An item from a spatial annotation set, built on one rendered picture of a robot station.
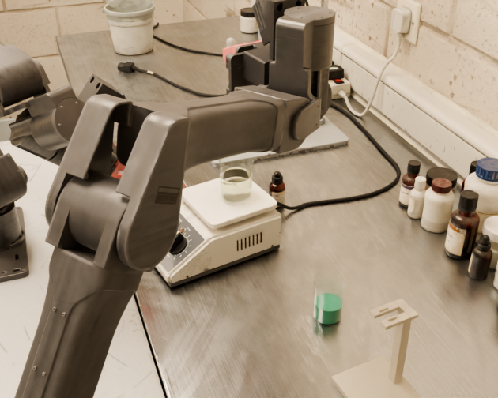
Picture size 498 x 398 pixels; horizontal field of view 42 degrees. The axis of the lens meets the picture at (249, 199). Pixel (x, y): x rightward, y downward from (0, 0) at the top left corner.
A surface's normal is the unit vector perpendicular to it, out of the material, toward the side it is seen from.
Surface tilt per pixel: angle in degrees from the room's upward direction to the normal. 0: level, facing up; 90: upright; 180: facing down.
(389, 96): 90
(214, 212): 0
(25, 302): 0
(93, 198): 30
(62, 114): 64
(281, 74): 89
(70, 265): 55
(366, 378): 0
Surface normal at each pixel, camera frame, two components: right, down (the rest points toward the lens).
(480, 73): -0.94, 0.18
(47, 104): -0.57, 0.45
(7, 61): 0.25, -0.72
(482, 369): -0.01, -0.85
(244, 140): 0.80, 0.34
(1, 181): 0.64, -0.28
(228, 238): 0.51, 0.45
